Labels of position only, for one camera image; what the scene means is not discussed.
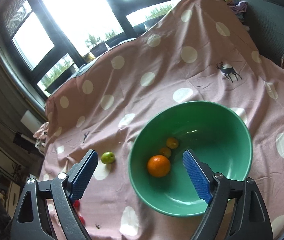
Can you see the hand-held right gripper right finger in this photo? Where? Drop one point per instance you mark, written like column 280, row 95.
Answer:
column 197, row 177

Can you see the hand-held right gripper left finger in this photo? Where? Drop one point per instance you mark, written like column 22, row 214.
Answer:
column 83, row 177

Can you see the green apple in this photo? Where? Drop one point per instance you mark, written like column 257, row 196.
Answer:
column 108, row 157

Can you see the large orange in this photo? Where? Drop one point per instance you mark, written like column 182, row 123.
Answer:
column 158, row 166

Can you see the tan longan fruit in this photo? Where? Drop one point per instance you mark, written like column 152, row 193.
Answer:
column 172, row 142
column 165, row 152

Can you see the green plastic bowl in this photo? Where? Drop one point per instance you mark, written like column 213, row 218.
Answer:
column 207, row 135

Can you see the red cherry tomato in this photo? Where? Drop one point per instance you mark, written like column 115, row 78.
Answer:
column 76, row 204
column 82, row 220

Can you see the dried fruit stem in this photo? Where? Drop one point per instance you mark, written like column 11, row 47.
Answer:
column 97, row 226

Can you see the pink clothes pile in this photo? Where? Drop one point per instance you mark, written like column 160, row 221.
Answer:
column 40, row 135

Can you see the upright floor vacuum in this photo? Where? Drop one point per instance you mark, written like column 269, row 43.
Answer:
column 19, row 138

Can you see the white panel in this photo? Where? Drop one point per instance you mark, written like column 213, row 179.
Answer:
column 30, row 120

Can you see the planter with green plants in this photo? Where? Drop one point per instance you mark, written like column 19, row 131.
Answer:
column 160, row 12
column 98, row 46
column 57, row 75

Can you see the pink polka dot blanket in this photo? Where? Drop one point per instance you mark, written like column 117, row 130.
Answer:
column 182, row 67

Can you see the black framed window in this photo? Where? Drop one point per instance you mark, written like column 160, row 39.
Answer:
column 122, row 17

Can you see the grey sofa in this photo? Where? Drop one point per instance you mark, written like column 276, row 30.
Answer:
column 269, row 17

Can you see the pale purple clothes pile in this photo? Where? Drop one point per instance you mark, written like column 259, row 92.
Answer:
column 234, row 3

